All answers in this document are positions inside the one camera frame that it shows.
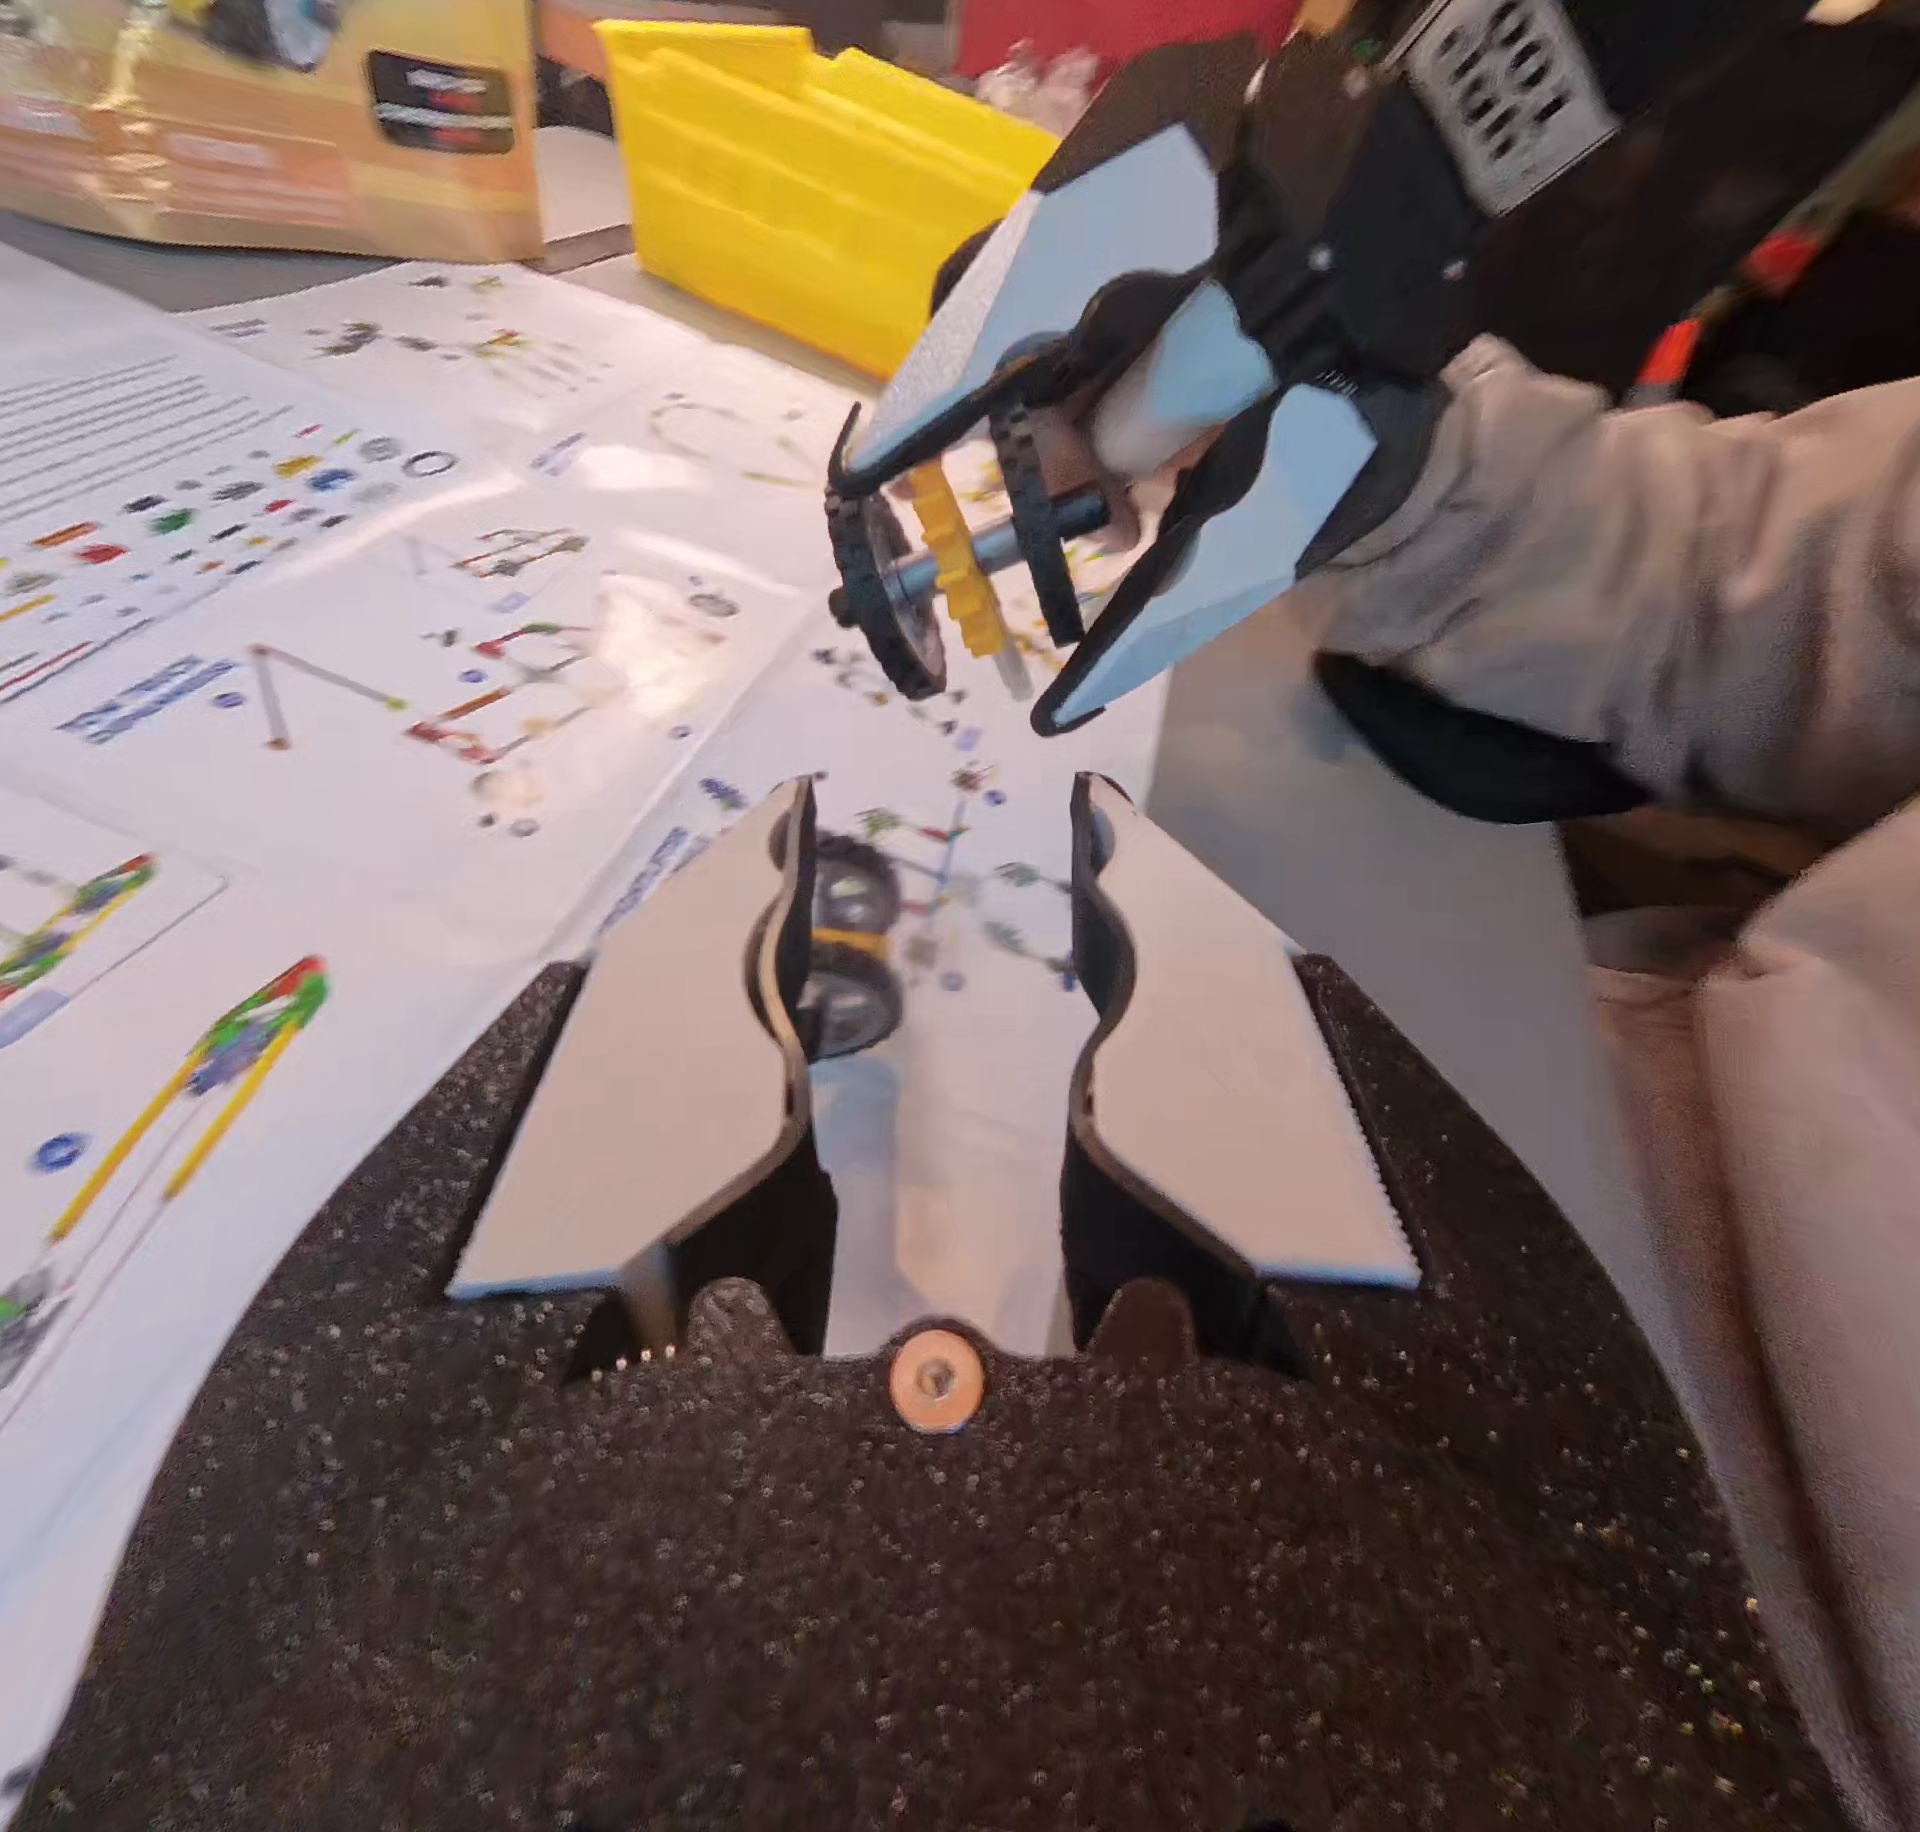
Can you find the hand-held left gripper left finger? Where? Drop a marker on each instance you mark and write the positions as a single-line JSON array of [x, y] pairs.
[[647, 1113]]

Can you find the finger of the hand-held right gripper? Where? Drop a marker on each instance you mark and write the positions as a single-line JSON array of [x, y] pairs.
[[1232, 542], [1082, 242]]

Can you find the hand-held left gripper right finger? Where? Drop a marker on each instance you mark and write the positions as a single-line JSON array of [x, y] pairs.
[[1232, 1113]]

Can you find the toy wheel pair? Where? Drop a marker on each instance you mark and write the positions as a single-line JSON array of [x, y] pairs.
[[885, 602], [855, 888]]

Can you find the person's right forearm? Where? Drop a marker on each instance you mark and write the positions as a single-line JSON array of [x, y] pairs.
[[1650, 587]]

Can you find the person's right hand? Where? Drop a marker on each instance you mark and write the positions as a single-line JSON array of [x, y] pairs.
[[1143, 508]]

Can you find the clear plastic wrap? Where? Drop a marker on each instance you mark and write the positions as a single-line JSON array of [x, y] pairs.
[[1035, 74]]

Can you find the stack of yellow plastic bins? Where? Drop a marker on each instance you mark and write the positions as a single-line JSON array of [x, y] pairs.
[[782, 198]]

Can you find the dark cloth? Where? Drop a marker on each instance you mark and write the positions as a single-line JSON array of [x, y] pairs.
[[1472, 753]]

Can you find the white printed instruction sheet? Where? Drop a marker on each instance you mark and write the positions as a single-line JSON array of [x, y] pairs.
[[452, 842]]

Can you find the orange traffic cone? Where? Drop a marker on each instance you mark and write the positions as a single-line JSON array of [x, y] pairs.
[[1668, 355]]

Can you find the construction toy kit box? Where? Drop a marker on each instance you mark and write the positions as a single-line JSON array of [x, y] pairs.
[[227, 167]]

